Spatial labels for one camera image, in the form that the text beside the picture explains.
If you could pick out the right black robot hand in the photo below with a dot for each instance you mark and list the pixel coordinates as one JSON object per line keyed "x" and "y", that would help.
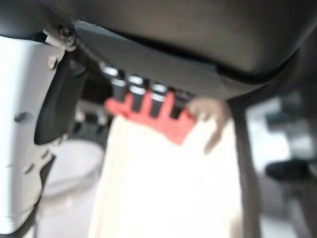
{"x": 173, "y": 37}

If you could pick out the red cloth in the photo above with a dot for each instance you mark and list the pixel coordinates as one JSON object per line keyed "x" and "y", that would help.
{"x": 173, "y": 126}

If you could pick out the white wicker basket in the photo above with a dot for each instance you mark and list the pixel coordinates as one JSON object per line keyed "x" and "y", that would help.
{"x": 168, "y": 178}

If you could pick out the round glass washer door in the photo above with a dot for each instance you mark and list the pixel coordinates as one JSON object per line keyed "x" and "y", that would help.
{"x": 71, "y": 168}

